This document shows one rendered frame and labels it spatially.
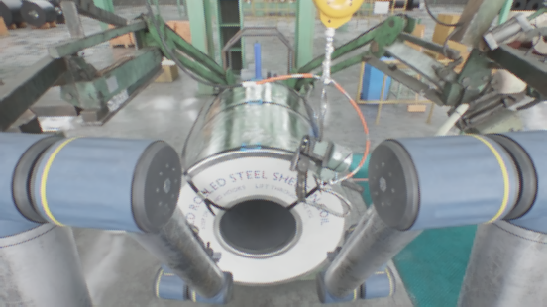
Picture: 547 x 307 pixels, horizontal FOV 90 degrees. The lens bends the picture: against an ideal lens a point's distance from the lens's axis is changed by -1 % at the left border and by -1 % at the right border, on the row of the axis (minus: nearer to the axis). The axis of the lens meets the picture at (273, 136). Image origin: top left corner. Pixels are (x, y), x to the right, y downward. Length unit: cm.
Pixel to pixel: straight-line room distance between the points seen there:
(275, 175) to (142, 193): 123
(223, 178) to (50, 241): 111
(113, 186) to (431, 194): 44
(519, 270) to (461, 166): 27
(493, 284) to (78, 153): 75
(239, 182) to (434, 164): 131
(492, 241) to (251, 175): 120
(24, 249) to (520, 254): 85
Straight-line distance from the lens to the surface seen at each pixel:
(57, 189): 50
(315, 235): 196
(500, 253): 68
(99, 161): 47
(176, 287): 116
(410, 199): 44
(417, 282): 283
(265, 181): 163
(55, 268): 69
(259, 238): 218
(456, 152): 49
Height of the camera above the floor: 215
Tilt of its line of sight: 28 degrees down
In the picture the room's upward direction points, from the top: straight up
